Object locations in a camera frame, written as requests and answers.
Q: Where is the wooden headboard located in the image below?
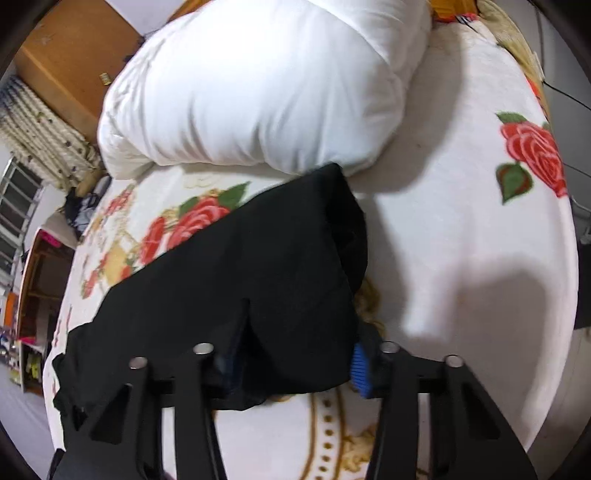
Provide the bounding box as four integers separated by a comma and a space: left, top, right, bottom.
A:
431, 0, 482, 22

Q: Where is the pile of clothes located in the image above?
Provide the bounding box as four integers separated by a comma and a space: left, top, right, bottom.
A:
62, 174, 112, 237

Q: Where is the wooden desk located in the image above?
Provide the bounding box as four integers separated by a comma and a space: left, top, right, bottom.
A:
16, 226, 77, 395

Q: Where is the wooden wardrobe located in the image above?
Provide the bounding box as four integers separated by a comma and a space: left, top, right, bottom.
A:
14, 0, 148, 134

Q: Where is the rose printed blanket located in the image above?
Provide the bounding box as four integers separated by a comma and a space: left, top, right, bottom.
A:
44, 14, 580, 480

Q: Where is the heart patterned curtain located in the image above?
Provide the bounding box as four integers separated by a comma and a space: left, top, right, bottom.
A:
0, 76, 105, 190

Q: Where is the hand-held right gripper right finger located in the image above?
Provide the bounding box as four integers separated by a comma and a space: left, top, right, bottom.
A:
352, 342, 539, 480

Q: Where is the tan plush toy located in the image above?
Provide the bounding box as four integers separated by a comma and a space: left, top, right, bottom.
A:
76, 168, 109, 197

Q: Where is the barred window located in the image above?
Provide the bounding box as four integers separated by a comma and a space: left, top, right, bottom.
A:
0, 157, 44, 278

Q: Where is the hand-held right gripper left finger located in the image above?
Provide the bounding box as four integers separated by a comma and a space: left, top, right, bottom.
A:
46, 342, 243, 480

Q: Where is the black garment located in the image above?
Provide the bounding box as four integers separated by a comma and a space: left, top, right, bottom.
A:
48, 162, 370, 467

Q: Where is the white duvet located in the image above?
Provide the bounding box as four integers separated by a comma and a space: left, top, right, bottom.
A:
97, 0, 432, 179

